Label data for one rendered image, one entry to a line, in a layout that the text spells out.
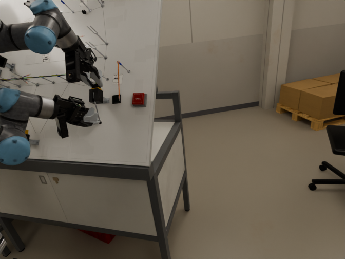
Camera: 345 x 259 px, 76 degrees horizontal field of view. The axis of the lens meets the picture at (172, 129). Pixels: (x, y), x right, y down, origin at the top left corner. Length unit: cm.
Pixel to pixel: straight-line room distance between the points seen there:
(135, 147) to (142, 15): 62
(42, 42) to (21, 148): 31
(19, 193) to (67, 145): 56
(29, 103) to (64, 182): 59
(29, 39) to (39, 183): 84
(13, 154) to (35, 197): 85
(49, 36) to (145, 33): 48
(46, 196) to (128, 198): 51
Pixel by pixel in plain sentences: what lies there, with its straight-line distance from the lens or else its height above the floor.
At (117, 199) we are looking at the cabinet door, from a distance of 119.
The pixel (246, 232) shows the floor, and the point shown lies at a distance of 182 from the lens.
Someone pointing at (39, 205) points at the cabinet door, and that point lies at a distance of 157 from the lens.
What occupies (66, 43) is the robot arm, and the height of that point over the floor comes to 136.
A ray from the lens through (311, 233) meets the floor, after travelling 193.
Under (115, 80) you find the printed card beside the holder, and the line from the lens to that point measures 108.
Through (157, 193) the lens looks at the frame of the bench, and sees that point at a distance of 107.
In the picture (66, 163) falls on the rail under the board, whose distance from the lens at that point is 114.
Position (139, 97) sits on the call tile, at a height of 112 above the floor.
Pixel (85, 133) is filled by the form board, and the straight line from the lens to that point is 109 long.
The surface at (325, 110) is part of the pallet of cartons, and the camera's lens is 324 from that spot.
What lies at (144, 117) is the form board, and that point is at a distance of 97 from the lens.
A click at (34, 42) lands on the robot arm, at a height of 138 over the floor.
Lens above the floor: 139
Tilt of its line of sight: 26 degrees down
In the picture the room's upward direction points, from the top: 7 degrees counter-clockwise
